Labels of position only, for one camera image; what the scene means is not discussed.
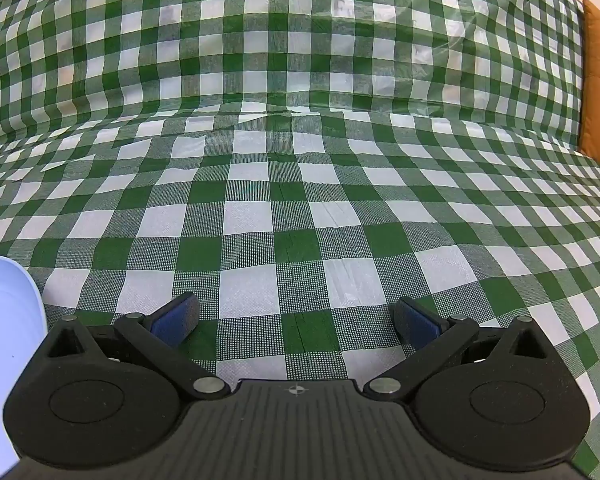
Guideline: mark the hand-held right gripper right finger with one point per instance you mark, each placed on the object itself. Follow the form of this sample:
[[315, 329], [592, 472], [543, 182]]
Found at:
[[421, 326]]

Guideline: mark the green checked tablecloth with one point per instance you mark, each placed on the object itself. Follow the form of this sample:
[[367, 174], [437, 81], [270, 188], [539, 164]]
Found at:
[[300, 170]]

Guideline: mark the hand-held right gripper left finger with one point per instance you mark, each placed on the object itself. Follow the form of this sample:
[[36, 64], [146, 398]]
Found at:
[[176, 318]]

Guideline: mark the light blue plate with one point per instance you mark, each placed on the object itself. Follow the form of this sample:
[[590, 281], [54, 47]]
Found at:
[[7, 320]]

